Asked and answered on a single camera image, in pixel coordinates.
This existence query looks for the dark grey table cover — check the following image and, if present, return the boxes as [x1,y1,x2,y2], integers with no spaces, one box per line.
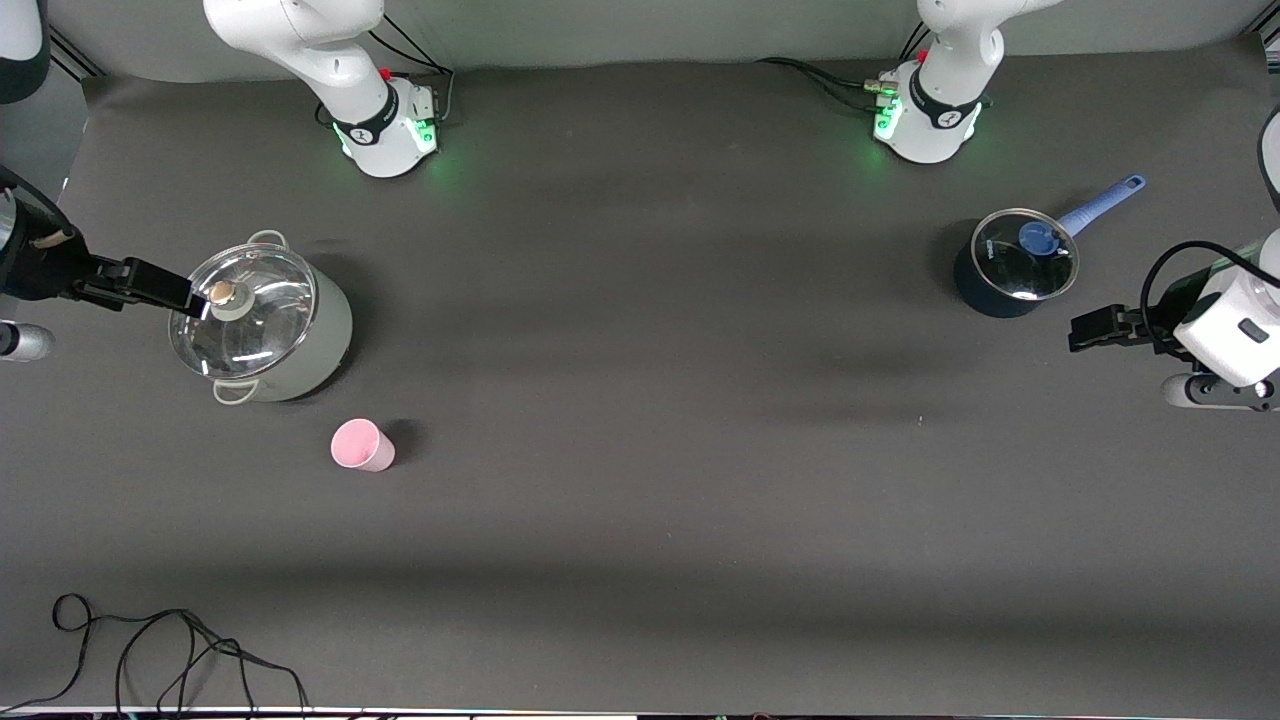
[0,35,1280,717]

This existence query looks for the thin black loose cable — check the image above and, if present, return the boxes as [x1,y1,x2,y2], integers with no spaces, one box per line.
[0,593,311,717]

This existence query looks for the glass lid with blue knob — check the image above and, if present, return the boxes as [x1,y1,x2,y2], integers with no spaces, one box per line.
[972,208,1082,302]

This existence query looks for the glass lid with gold knob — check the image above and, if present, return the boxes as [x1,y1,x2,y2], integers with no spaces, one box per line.
[168,243,319,382]

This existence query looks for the pink plastic cup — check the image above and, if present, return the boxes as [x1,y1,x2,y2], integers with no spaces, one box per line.
[330,418,397,474]

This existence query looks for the pale grey stockpot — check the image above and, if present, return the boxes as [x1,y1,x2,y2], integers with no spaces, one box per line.
[168,230,354,405]

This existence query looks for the black arm base cables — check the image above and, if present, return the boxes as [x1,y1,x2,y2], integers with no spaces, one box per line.
[315,15,457,129]
[757,22,903,116]

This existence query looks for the black right arm base cables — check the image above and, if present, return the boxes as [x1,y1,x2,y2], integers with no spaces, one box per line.
[315,15,457,129]

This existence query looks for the black left arm base cables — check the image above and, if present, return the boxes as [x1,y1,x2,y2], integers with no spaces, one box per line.
[757,22,903,116]

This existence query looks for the dark blue saucepan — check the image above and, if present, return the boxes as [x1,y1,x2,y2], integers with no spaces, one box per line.
[953,174,1147,320]

